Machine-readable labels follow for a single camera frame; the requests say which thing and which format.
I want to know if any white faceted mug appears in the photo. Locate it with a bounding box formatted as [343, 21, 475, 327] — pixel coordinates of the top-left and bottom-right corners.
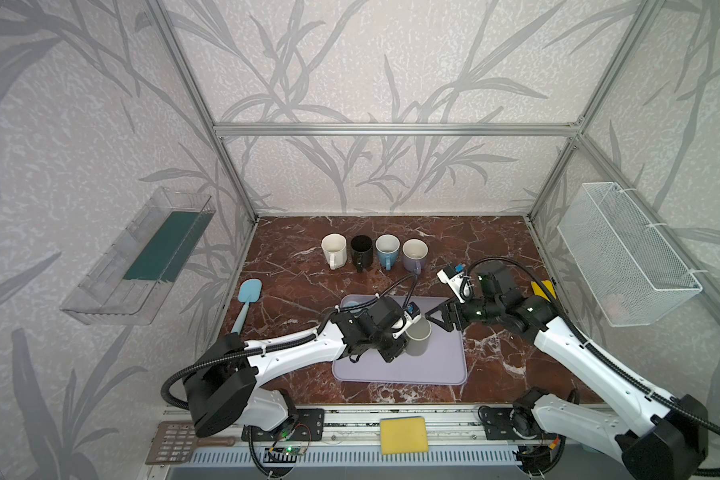
[321, 233, 347, 270]

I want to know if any yellow sponge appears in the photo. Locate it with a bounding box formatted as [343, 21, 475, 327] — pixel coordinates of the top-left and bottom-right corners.
[380, 417, 429, 455]

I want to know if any light blue silicone spatula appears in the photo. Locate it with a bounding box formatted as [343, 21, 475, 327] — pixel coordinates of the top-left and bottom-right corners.
[231, 279, 262, 334]

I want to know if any white wire basket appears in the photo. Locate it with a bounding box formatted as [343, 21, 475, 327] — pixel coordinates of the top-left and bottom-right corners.
[557, 182, 703, 327]

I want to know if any clear plastic wall bin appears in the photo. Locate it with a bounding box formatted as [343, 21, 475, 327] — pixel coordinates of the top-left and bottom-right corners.
[60, 187, 216, 326]

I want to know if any black mug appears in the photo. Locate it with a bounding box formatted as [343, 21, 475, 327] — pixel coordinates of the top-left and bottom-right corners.
[350, 235, 374, 273]

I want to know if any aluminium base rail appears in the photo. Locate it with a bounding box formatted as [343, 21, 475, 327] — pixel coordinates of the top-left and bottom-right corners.
[137, 403, 637, 480]

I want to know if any brown slotted spatula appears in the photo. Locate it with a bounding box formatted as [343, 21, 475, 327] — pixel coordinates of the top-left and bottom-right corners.
[145, 421, 236, 465]

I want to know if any green circuit board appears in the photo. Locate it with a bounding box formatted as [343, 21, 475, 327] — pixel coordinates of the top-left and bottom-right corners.
[266, 446, 309, 463]

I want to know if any grey mug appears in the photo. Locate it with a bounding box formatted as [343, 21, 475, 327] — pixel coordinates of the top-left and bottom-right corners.
[404, 318, 432, 357]

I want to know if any aluminium frame post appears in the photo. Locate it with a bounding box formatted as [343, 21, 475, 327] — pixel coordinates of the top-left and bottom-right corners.
[146, 0, 258, 223]

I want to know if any blue polka dot mug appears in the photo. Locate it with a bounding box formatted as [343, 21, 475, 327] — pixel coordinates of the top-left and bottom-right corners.
[375, 234, 401, 271]

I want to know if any lavender plastic tray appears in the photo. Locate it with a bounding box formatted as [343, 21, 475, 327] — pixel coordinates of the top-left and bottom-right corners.
[332, 326, 468, 386]

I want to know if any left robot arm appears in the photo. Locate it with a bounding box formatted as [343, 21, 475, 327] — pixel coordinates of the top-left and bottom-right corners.
[160, 291, 424, 438]

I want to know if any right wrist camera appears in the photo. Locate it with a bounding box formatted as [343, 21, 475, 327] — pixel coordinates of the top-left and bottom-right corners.
[437, 264, 473, 304]

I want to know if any lavender mug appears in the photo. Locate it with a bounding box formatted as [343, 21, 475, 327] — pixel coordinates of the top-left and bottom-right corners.
[402, 239, 429, 275]

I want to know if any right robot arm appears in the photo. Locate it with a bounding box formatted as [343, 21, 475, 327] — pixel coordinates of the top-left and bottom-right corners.
[435, 257, 720, 479]

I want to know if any yellow item on table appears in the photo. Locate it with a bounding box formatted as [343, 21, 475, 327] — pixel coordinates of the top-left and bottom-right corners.
[531, 280, 557, 301]

